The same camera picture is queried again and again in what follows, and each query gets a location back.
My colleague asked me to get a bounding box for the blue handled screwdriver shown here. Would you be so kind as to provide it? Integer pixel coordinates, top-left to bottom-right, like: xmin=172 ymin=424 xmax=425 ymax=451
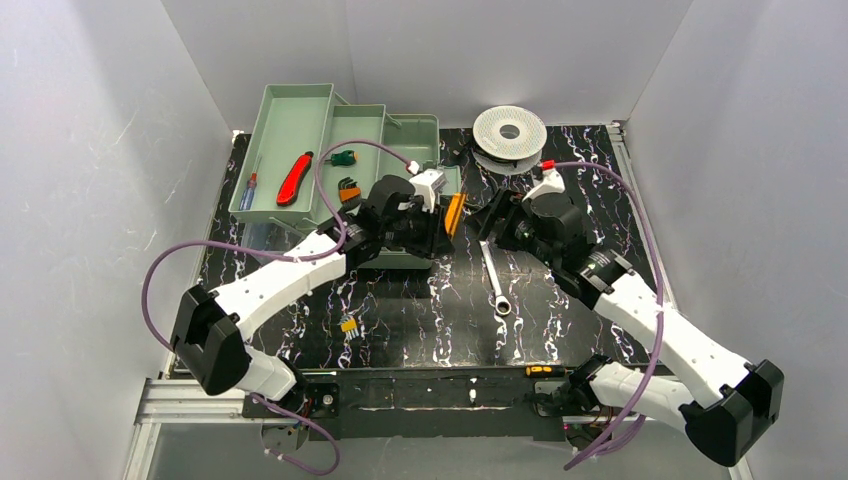
xmin=239 ymin=154 xmax=263 ymax=211

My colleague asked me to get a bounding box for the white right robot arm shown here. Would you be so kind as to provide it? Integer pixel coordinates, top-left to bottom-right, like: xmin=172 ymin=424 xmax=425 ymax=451
xmin=468 ymin=190 xmax=785 ymax=467

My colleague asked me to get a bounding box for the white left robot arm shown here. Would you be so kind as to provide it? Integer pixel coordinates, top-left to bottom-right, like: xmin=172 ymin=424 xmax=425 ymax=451
xmin=170 ymin=169 xmax=466 ymax=401

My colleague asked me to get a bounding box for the silver combination wrench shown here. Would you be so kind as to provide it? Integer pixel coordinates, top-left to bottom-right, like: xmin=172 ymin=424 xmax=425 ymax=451
xmin=479 ymin=241 xmax=512 ymax=317

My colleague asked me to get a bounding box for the green handled screwdriver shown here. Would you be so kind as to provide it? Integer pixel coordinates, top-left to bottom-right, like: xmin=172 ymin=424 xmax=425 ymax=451
xmin=327 ymin=149 xmax=358 ymax=167

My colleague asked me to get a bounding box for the yellow hex key set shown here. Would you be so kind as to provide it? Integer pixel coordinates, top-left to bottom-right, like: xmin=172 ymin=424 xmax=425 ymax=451
xmin=339 ymin=315 xmax=361 ymax=341

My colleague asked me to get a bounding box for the red black utility knife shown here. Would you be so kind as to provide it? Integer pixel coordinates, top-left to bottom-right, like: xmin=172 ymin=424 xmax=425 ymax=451
xmin=276 ymin=151 xmax=314 ymax=207

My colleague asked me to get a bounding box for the black marbled table mat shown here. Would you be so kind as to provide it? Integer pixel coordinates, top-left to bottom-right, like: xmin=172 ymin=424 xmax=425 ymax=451
xmin=200 ymin=123 xmax=653 ymax=369

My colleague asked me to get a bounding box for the yellow black screwdriver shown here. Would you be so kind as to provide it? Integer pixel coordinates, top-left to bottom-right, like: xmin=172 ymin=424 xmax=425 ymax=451
xmin=525 ymin=364 xmax=568 ymax=378

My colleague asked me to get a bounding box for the orange black hex key holder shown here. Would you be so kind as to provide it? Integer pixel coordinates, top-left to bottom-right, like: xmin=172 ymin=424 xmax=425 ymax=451
xmin=337 ymin=177 xmax=361 ymax=204

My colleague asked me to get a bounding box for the white filament spool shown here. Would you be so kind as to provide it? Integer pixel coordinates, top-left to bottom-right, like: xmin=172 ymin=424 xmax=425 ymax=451
xmin=471 ymin=105 xmax=548 ymax=176

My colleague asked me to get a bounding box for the green plastic tool box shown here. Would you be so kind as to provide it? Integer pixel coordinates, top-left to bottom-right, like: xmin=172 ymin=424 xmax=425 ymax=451
xmin=229 ymin=84 xmax=440 ymax=234

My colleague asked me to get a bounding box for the orange utility knife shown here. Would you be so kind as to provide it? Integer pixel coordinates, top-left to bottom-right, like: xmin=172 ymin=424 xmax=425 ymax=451
xmin=444 ymin=192 xmax=467 ymax=239

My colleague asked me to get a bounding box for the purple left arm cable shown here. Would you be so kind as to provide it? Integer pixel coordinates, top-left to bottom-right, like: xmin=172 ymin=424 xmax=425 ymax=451
xmin=140 ymin=139 xmax=420 ymax=477

